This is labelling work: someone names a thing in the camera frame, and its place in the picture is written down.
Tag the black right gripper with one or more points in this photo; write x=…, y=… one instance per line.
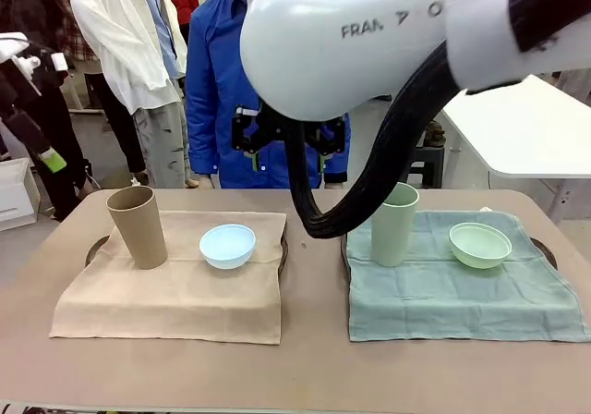
x=272, y=125

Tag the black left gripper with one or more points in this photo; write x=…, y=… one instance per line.
x=14, y=90

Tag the light blue bowl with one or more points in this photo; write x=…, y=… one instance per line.
x=226, y=247

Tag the tall green cup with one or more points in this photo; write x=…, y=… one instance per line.
x=392, y=238

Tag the tall brown cup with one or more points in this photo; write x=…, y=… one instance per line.
x=138, y=229

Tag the beige cloth mat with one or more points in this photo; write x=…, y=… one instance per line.
x=175, y=298

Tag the light green bowl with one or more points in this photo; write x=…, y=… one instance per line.
x=480, y=247

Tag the green cloth mat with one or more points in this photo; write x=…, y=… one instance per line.
x=461, y=303

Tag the dark brown serving tray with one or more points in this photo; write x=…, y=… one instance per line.
x=545, y=252
x=94, y=247

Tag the person's left hand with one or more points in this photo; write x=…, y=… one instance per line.
x=334, y=186

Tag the person's right hand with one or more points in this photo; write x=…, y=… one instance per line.
x=206, y=183

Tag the person in dark patterned top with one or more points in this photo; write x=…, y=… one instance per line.
x=60, y=123

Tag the white floor cabinet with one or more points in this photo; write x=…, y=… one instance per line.
x=14, y=192

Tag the person in blue jacket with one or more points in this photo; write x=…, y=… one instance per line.
x=212, y=86

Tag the person in checked red shirt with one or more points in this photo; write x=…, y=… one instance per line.
x=92, y=63

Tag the person in white coat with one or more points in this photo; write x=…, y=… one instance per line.
x=124, y=40

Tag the black stool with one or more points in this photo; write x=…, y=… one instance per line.
x=429, y=164

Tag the white side table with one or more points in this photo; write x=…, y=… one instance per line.
x=522, y=127

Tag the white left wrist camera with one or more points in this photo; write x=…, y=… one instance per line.
x=32, y=69

